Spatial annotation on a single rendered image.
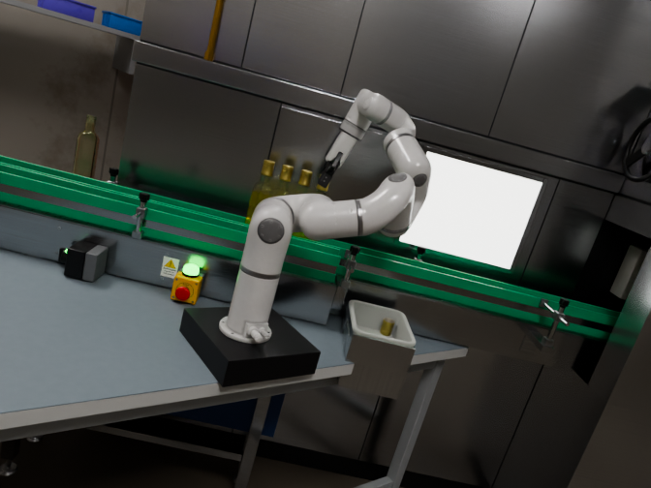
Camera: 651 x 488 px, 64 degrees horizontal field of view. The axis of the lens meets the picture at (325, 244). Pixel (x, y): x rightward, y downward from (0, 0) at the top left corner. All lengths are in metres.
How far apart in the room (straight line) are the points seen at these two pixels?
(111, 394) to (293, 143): 0.95
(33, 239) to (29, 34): 2.64
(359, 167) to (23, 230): 1.00
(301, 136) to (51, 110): 2.77
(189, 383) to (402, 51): 1.16
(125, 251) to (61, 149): 2.76
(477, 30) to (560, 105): 0.36
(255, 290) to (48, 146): 3.23
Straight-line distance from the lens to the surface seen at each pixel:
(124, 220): 1.56
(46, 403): 1.08
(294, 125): 1.69
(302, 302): 1.52
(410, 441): 1.91
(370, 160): 1.70
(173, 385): 1.15
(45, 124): 4.22
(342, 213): 1.14
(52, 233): 1.63
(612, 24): 1.95
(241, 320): 1.21
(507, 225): 1.85
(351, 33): 1.73
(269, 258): 1.15
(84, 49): 4.21
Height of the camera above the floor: 1.38
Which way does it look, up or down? 15 degrees down
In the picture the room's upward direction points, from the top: 15 degrees clockwise
